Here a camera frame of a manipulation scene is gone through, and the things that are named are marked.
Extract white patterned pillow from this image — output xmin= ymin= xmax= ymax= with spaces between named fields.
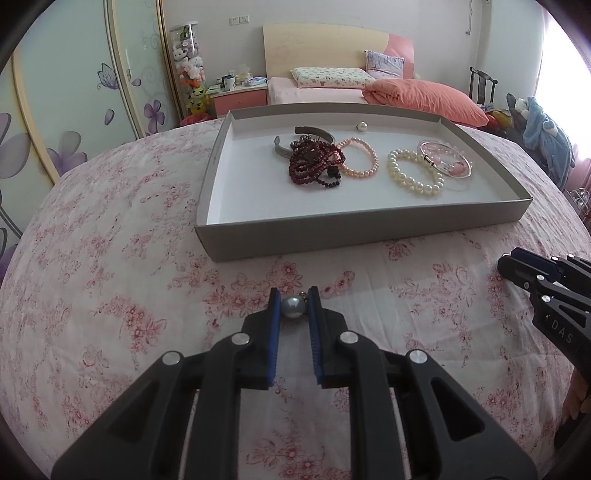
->
xmin=289 ymin=66 xmax=378 ymax=90

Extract blue plush robe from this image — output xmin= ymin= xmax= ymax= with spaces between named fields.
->
xmin=521 ymin=95 xmax=578 ymax=190

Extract grey cardboard tray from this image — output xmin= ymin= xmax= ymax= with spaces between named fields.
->
xmin=194 ymin=102 xmax=533 ymax=263

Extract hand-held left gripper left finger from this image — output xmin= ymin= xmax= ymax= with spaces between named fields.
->
xmin=51 ymin=287 xmax=282 ymax=480

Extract folded coral quilt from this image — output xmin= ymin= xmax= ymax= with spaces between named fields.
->
xmin=361 ymin=78 xmax=491 ymax=128

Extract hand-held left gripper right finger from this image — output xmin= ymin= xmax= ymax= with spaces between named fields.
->
xmin=307 ymin=286 xmax=539 ymax=480

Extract dark red bead bracelet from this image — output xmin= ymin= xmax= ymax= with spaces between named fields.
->
xmin=288 ymin=140 xmax=347 ymax=190

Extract purple printed pillow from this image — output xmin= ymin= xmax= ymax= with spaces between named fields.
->
xmin=363 ymin=49 xmax=406 ymax=77

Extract colourful toys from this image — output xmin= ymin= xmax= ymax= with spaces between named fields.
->
xmin=484 ymin=108 xmax=514 ymax=131

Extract pink pearl bracelet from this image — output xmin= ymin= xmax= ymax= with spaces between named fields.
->
xmin=335 ymin=136 xmax=380 ymax=177

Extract white pearl bracelet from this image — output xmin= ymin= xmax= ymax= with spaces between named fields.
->
xmin=386 ymin=147 xmax=447 ymax=199

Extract floral glass sliding wardrobe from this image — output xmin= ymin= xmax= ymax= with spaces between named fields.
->
xmin=0 ymin=0 xmax=186 ymax=288

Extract black office chair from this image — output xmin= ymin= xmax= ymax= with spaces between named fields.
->
xmin=505 ymin=92 xmax=533 ymax=140

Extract beige and pink headboard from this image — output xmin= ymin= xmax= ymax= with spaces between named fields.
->
xmin=262 ymin=23 xmax=416 ymax=79

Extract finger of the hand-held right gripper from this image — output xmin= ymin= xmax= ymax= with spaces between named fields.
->
xmin=510 ymin=246 xmax=562 ymax=274
xmin=497 ymin=256 xmax=553 ymax=297

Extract pink and beige nightstand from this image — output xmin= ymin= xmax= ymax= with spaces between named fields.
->
xmin=206 ymin=76 xmax=270 ymax=119

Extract plush toy display tube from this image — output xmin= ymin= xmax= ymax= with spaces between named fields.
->
xmin=168 ymin=21 xmax=209 ymax=119

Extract pink floral bedsheet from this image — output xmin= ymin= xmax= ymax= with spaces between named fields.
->
xmin=0 ymin=115 xmax=591 ymax=480

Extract pink crystal bead bracelet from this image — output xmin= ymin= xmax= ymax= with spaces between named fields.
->
xmin=417 ymin=139 xmax=475 ymax=179

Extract silver bangle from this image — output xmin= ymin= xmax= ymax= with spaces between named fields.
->
xmin=273 ymin=125 xmax=337 ymax=158

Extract person's right hand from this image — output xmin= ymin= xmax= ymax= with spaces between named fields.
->
xmin=560 ymin=369 xmax=591 ymax=424

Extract dark wooden chair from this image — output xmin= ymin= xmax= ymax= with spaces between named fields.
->
xmin=468 ymin=65 xmax=500 ymax=108

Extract pink bed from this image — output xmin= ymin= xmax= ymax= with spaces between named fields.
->
xmin=267 ymin=76 xmax=371 ymax=107

